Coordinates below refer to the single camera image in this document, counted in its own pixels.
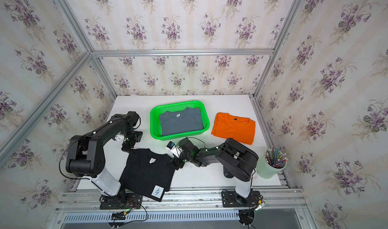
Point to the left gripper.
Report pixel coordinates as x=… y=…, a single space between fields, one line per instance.
x=128 y=146

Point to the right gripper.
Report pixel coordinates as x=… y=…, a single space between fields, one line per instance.
x=175 y=162

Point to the black t-shirt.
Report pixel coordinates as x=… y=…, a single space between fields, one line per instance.
x=147 y=173

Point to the green plastic mesh basket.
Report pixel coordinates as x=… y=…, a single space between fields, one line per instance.
x=155 y=128

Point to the grey-blue t-shirt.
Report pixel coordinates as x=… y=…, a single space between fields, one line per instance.
x=187 y=120

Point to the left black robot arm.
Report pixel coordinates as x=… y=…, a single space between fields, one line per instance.
x=86 y=157

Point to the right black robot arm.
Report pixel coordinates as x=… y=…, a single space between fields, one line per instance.
x=238 y=161

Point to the orange folded t-shirt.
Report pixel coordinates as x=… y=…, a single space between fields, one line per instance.
x=239 y=128

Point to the small circuit board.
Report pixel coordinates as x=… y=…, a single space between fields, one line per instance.
x=118 y=216

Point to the green cup of pencils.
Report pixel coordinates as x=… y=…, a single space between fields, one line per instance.
x=271 y=163

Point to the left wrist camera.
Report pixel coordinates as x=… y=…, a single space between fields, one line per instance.
x=119 y=137

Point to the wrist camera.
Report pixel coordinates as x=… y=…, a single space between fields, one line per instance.
x=172 y=150
x=119 y=137

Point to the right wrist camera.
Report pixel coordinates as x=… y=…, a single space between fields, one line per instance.
x=172 y=150

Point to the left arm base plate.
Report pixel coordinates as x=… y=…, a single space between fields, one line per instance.
x=129 y=201

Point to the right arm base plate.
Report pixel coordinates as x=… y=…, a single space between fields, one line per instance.
x=233 y=199

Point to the aluminium mounting rail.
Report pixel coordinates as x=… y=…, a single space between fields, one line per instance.
x=275 y=198

